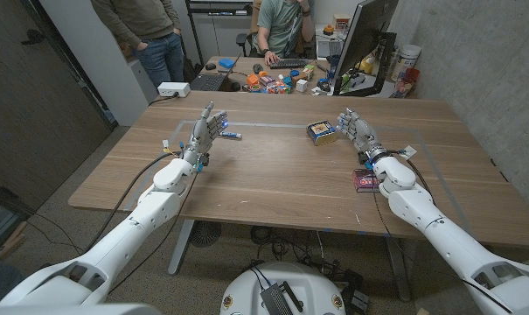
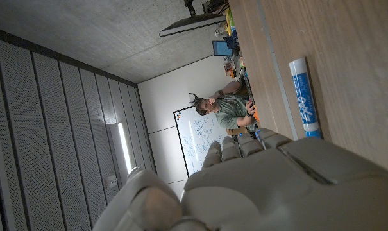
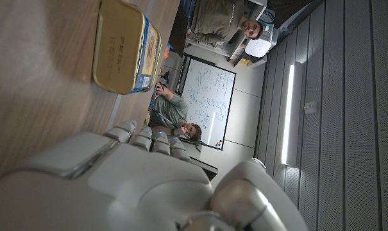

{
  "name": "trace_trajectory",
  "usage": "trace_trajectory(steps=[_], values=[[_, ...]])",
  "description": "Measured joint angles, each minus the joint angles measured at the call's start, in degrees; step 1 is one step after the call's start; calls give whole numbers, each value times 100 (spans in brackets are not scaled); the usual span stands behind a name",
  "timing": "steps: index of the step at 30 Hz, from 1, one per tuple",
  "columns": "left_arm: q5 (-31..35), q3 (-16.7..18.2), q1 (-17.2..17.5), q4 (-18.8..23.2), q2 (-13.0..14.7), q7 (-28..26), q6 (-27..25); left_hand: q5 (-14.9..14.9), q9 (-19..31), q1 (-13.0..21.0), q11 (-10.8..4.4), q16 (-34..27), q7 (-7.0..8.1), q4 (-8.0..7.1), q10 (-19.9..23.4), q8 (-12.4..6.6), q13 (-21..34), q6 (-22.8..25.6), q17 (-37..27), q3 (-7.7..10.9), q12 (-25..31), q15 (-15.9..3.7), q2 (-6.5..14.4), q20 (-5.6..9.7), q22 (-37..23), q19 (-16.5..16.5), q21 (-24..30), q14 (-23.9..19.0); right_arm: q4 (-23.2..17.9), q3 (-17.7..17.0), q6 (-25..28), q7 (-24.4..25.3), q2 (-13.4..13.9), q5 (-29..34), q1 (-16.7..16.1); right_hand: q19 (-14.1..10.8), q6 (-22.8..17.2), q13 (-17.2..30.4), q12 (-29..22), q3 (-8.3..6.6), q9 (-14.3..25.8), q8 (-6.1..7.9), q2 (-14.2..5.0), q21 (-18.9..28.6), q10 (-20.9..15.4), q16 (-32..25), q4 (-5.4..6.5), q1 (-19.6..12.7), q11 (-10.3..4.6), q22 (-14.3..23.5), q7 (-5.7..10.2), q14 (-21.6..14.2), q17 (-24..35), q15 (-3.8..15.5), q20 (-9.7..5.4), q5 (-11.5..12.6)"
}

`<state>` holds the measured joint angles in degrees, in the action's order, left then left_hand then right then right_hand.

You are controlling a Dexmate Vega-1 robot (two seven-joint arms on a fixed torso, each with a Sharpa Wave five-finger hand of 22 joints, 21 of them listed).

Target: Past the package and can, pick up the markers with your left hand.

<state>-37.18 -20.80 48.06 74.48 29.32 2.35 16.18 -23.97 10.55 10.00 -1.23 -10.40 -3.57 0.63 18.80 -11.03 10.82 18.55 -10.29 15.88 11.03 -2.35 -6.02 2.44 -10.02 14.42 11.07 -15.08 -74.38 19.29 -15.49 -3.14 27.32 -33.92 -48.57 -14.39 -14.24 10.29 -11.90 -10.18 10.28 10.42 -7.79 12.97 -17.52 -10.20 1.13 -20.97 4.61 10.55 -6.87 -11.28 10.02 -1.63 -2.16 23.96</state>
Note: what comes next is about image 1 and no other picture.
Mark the white power box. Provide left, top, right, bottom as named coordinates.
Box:
left=157, top=81, right=191, bottom=98

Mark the black door handle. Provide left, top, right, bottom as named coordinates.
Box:
left=21, top=29, right=46, bottom=46

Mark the blue and gold tin can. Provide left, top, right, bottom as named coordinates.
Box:
left=306, top=120, right=338, bottom=147

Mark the whiteboard stand black frame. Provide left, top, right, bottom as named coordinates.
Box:
left=184, top=0, right=254, bottom=67

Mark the white canister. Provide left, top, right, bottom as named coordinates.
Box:
left=390, top=44, right=422, bottom=83

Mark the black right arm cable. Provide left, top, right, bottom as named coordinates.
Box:
left=371, top=150, right=514, bottom=315

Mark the black floor cable tangle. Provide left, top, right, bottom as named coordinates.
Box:
left=248, top=225, right=365, bottom=285

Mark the seated person in green shirt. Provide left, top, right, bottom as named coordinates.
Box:
left=251, top=0, right=317, bottom=67

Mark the black computer monitor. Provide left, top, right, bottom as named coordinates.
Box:
left=332, top=0, right=400, bottom=97

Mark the black office chair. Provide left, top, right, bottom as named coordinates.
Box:
left=235, top=0, right=265, bottom=58

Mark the grey table leg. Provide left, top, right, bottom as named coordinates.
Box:
left=385, top=237, right=413, bottom=303

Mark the white table leg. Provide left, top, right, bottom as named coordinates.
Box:
left=167, top=218, right=195, bottom=276

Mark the black box on robot base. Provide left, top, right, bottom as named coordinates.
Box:
left=259, top=283, right=294, bottom=315

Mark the wooden back desk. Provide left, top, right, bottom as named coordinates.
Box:
left=198, top=55, right=418, bottom=100

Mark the yellow object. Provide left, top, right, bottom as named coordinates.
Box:
left=358, top=55, right=377, bottom=75

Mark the black keyboard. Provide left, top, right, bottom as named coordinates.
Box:
left=268, top=58, right=311, bottom=70

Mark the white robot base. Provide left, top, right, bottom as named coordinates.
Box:
left=219, top=261, right=347, bottom=315

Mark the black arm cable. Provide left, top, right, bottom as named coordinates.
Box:
left=82, top=150, right=182, bottom=255
left=371, top=150, right=514, bottom=315

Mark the grey tape outline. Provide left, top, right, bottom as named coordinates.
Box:
left=123, top=120, right=479, bottom=240

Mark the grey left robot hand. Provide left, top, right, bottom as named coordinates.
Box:
left=181, top=101, right=229, bottom=168

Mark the black laptop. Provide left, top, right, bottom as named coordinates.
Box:
left=189, top=52, right=243, bottom=92

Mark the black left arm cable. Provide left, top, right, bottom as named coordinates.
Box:
left=82, top=150, right=182, bottom=255

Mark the standing person in olive sweater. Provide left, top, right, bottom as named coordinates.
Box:
left=90, top=0, right=185, bottom=91

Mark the pink snack package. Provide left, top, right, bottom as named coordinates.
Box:
left=352, top=168, right=381, bottom=193

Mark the black floor fan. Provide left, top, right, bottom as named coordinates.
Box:
left=189, top=220, right=222, bottom=249

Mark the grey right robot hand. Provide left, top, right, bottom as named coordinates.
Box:
left=336, top=108, right=390, bottom=165

